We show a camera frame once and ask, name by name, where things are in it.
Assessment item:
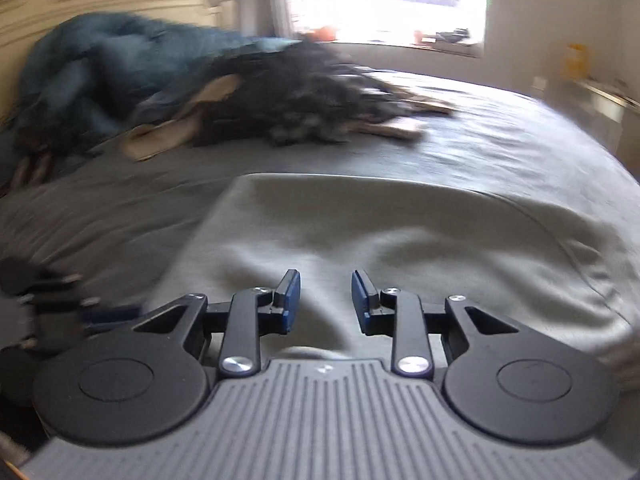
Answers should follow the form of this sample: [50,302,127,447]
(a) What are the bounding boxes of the white desk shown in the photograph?
[532,75,640,161]

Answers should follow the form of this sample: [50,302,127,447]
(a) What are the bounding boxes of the cream knit sweater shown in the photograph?
[350,117,426,141]

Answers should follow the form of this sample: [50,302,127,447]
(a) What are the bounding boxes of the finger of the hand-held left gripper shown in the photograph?
[82,305,148,333]

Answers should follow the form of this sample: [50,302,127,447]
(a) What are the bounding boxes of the light tan cloth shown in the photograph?
[380,85,458,116]

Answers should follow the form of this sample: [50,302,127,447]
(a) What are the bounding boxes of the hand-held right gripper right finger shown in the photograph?
[351,269,521,376]

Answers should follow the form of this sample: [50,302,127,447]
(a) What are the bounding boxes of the yellow box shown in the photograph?
[562,44,588,81]

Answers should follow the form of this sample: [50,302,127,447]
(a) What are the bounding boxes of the grey hoodie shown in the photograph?
[155,172,633,361]

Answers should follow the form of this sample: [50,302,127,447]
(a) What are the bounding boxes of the beige jacket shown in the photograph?
[120,72,241,161]

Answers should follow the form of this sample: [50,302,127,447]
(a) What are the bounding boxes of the black jacket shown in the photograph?
[190,42,381,148]

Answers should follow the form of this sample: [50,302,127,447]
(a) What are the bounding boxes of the plaid shirt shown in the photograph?
[270,67,451,146]

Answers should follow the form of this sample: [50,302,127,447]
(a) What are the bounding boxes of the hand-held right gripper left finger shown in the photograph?
[132,269,303,377]

